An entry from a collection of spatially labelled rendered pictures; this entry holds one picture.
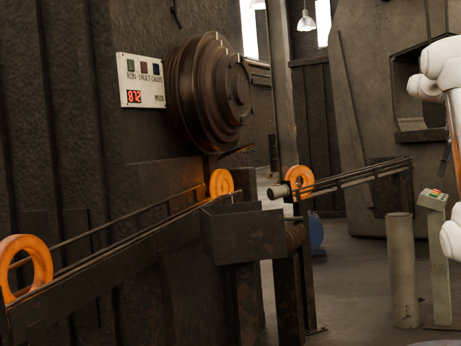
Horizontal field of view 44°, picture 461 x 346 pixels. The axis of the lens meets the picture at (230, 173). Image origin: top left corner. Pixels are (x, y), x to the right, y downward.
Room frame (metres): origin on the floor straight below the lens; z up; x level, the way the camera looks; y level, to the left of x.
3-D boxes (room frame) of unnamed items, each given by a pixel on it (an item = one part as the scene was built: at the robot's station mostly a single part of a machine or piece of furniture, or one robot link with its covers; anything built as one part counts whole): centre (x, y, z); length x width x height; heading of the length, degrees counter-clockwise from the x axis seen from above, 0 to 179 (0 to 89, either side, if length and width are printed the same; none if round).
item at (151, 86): (2.03, 0.28, 1.15); 0.26 x 0.02 x 0.18; 155
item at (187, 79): (2.29, 0.04, 1.11); 0.47 x 0.06 x 0.47; 155
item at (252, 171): (2.51, -0.05, 0.68); 0.11 x 0.08 x 0.24; 65
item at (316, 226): (4.50, -0.53, 0.17); 0.57 x 0.31 x 0.34; 175
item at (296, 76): (6.42, -1.24, 0.88); 1.71 x 0.92 x 1.76; 155
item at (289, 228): (2.53, -0.22, 0.27); 0.22 x 0.13 x 0.53; 155
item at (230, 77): (2.25, -0.05, 1.11); 0.28 x 0.06 x 0.28; 155
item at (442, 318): (2.60, -0.92, 0.31); 0.24 x 0.16 x 0.62; 155
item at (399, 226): (2.63, -0.75, 0.26); 0.12 x 0.12 x 0.52
